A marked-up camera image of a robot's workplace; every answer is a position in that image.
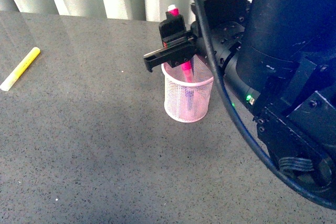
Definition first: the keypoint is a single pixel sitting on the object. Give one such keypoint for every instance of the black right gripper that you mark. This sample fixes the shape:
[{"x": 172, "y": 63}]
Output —
[{"x": 227, "y": 23}]

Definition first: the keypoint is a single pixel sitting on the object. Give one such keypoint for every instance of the purple marker pen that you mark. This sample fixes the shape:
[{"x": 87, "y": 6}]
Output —
[{"x": 191, "y": 92}]

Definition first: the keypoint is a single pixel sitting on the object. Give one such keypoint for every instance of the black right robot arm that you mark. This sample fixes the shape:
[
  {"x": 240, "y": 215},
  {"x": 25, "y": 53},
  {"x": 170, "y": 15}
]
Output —
[{"x": 274, "y": 63}]

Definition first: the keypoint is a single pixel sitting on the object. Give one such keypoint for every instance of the pink mesh pen cup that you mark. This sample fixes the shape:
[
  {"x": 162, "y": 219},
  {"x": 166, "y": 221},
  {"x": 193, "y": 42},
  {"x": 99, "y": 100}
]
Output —
[{"x": 176, "y": 91}]

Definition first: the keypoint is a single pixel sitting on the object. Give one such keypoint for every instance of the yellow marker pen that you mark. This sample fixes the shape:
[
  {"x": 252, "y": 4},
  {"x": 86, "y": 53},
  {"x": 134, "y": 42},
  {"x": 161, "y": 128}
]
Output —
[{"x": 20, "y": 69}]

